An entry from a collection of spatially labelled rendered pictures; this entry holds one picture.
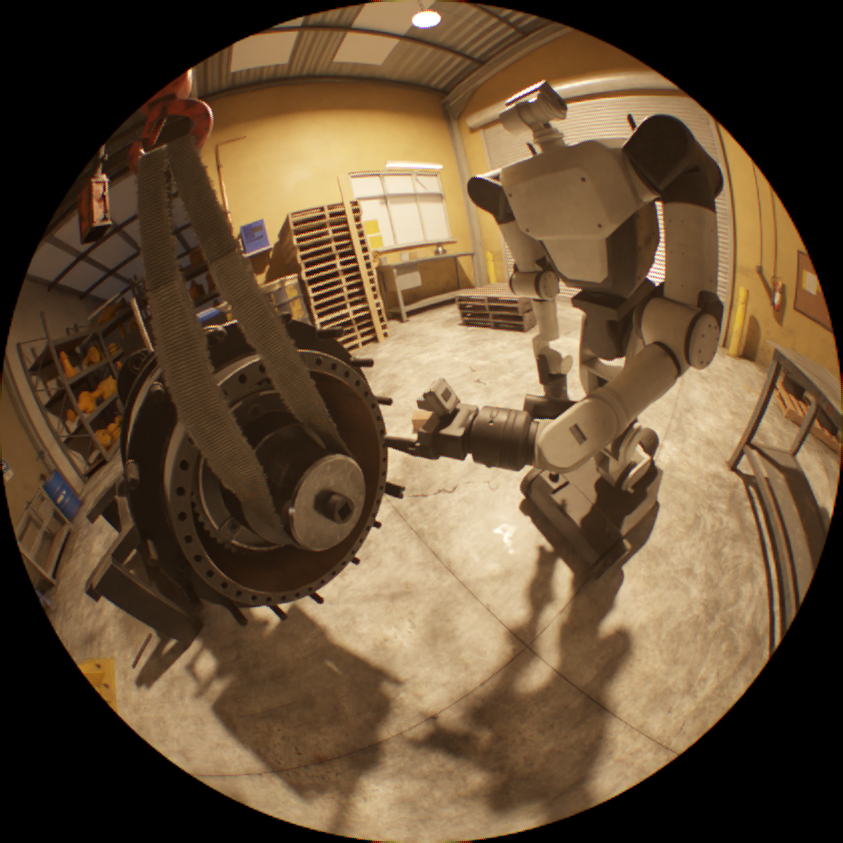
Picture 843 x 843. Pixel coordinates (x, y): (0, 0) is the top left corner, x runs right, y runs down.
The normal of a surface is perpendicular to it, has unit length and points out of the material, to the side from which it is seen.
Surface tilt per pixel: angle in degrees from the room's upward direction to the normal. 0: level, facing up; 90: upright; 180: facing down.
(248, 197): 90
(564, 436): 46
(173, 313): 92
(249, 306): 102
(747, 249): 90
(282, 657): 0
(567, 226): 112
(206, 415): 93
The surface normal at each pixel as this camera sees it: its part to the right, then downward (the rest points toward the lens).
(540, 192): -0.76, 0.65
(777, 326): -0.80, 0.45
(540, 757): -0.18, -0.80
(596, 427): -0.47, -0.14
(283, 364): 0.60, 0.51
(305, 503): 0.86, 0.14
